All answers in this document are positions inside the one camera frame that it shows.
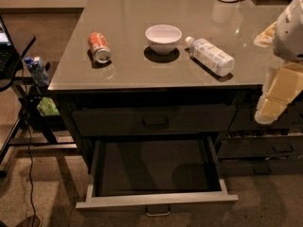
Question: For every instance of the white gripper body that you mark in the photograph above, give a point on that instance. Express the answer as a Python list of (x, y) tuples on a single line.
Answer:
[(290, 35)]

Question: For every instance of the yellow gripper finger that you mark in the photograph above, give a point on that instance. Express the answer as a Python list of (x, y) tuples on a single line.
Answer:
[(265, 38), (281, 86)]

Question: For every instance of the orange coke can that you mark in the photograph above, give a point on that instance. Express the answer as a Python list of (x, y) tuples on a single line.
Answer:
[(99, 47)]

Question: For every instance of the clear plastic water bottle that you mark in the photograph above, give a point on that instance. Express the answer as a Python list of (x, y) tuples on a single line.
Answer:
[(212, 57)]

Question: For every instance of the white ceramic bowl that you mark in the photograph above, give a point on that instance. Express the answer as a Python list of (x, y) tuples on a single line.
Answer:
[(163, 39)]

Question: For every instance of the dark cabinet with drawers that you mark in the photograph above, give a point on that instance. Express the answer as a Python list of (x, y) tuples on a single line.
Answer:
[(137, 77)]

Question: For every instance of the blue water bottle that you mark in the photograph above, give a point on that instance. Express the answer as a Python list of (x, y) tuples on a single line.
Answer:
[(37, 71)]

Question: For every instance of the green snack bag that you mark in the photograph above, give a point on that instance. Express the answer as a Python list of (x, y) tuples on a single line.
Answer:
[(47, 107)]

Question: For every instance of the black side stand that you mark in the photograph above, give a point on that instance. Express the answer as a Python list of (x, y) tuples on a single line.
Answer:
[(29, 95)]

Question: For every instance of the black laptop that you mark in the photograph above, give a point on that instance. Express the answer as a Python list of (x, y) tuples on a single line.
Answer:
[(8, 53)]

